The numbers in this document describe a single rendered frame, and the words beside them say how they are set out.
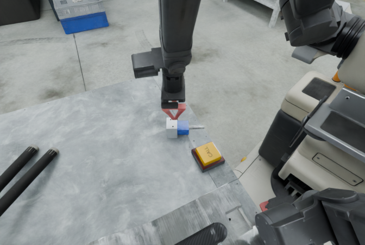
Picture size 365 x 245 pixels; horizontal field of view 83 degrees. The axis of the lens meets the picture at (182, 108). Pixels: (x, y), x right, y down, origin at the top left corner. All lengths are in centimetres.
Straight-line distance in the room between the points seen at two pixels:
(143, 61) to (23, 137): 57
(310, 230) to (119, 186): 48
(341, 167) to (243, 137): 112
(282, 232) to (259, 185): 92
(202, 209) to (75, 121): 57
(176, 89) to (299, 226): 39
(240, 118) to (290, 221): 157
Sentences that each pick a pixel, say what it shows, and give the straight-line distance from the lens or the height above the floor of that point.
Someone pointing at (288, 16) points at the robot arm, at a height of 124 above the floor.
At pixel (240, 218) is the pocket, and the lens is 57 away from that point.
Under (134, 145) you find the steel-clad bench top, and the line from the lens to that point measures 74.
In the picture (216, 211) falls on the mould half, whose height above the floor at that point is 89.
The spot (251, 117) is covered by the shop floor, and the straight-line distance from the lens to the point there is 195.
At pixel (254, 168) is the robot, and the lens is 133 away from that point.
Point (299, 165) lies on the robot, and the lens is 77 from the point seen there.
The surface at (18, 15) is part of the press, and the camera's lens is 414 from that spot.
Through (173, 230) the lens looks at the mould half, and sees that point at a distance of 53.
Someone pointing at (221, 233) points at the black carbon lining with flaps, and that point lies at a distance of 53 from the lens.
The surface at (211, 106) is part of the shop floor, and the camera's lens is 196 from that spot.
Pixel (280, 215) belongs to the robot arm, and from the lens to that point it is 40.
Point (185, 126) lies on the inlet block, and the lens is 71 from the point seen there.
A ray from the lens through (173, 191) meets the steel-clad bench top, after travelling 65.
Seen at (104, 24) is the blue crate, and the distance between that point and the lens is 343.
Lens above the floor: 140
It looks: 47 degrees down
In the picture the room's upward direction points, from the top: straight up
